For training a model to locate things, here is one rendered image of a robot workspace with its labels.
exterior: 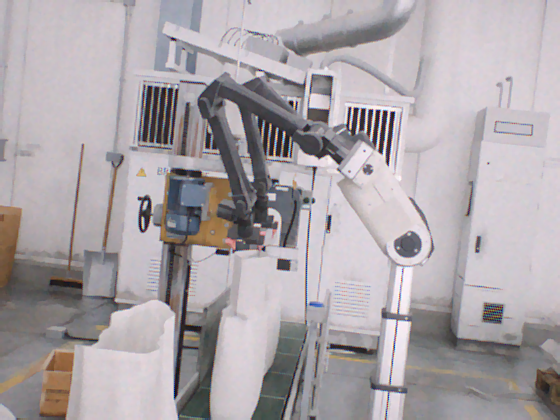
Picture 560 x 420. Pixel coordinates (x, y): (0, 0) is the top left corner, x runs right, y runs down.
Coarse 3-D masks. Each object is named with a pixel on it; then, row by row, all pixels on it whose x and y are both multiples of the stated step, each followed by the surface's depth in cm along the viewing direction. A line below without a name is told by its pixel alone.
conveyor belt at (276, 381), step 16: (288, 336) 471; (288, 352) 430; (272, 368) 391; (288, 368) 395; (208, 384) 350; (272, 384) 362; (288, 384) 365; (192, 400) 324; (208, 400) 327; (272, 400) 337; (192, 416) 304; (208, 416) 306; (256, 416) 313; (272, 416) 315
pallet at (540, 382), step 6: (540, 372) 562; (546, 372) 557; (552, 372) 559; (540, 378) 562; (546, 378) 547; (552, 378) 542; (558, 378) 543; (540, 384) 562; (546, 384) 562; (552, 384) 533; (558, 384) 524; (552, 390) 532; (558, 390) 519; (552, 396) 530; (558, 396) 524; (552, 402) 528; (558, 402) 524
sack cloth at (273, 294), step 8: (272, 264) 388; (272, 272) 382; (272, 280) 372; (272, 288) 363; (280, 288) 378; (272, 296) 364; (280, 296) 388; (272, 304) 366; (280, 304) 391; (272, 312) 367; (280, 312) 392; (272, 320) 369; (272, 328) 370; (272, 336) 370; (272, 344) 371; (272, 352) 373; (272, 360) 375; (264, 368) 367
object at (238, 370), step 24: (240, 264) 294; (264, 264) 304; (240, 288) 288; (264, 288) 308; (240, 312) 290; (264, 312) 312; (240, 336) 292; (264, 336) 313; (216, 360) 297; (240, 360) 292; (264, 360) 318; (216, 384) 295; (240, 384) 292; (216, 408) 295; (240, 408) 294
